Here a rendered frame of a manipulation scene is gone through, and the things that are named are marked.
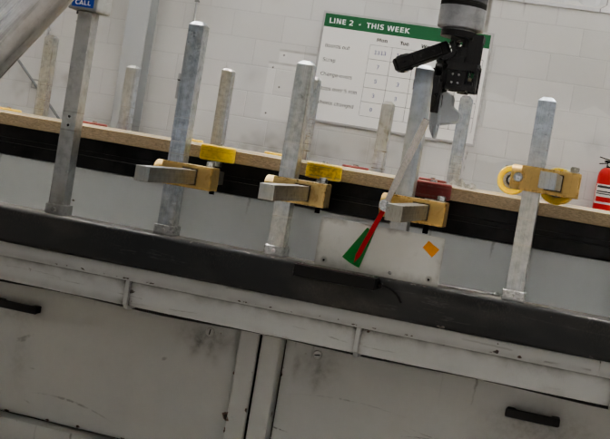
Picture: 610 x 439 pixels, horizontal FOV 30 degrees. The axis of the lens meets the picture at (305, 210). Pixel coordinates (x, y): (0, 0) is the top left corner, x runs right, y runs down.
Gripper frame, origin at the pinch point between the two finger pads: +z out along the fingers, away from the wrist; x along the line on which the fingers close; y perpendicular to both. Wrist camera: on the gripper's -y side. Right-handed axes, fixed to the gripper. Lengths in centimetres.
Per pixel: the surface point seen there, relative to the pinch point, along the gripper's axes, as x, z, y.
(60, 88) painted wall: 708, -10, -448
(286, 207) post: 6.1, 20.1, -28.3
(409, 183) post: 6.1, 10.9, -3.5
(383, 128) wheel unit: 115, -3, -33
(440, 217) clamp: 5.4, 16.5, 3.9
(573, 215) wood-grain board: 25.4, 12.0, 28.9
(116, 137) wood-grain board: 25, 12, -77
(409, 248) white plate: 5.4, 23.7, -1.2
